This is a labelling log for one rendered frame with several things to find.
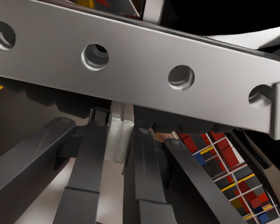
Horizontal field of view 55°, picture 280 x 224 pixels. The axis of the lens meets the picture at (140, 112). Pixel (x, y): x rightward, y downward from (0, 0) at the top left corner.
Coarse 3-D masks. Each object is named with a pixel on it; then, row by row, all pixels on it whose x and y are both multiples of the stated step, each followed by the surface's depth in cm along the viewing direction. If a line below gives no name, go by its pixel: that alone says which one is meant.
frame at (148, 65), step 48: (0, 0) 12; (48, 0) 14; (0, 48) 13; (48, 48) 13; (96, 48) 19; (144, 48) 13; (192, 48) 13; (240, 48) 18; (96, 96) 14; (144, 96) 14; (192, 96) 14; (240, 96) 14
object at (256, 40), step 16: (64, 0) 20; (80, 0) 25; (144, 0) 22; (160, 0) 22; (256, 0) 37; (272, 0) 32; (128, 16) 34; (144, 16) 22; (160, 16) 23; (208, 16) 40; (224, 16) 35; (240, 16) 32; (256, 16) 28; (272, 16) 26; (192, 32) 24; (208, 32) 24; (224, 32) 23; (240, 32) 22; (256, 32) 22; (272, 32) 22; (256, 48) 22
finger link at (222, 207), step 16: (176, 144) 15; (176, 160) 14; (192, 160) 14; (176, 176) 13; (192, 176) 12; (208, 176) 13; (176, 192) 13; (192, 192) 12; (208, 192) 12; (176, 208) 13; (192, 208) 12; (208, 208) 11; (224, 208) 11
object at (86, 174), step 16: (96, 112) 15; (96, 128) 15; (80, 144) 13; (96, 144) 13; (80, 160) 12; (96, 160) 12; (80, 176) 11; (96, 176) 11; (64, 192) 9; (80, 192) 9; (96, 192) 9; (64, 208) 8; (80, 208) 8; (96, 208) 8
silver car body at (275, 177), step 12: (168, 0) 55; (168, 12) 56; (228, 132) 154; (240, 132) 49; (252, 132) 48; (240, 144) 138; (252, 144) 40; (252, 156) 125; (264, 156) 36; (252, 168) 122; (264, 168) 38; (276, 168) 33; (264, 180) 112; (276, 180) 38; (276, 192) 44
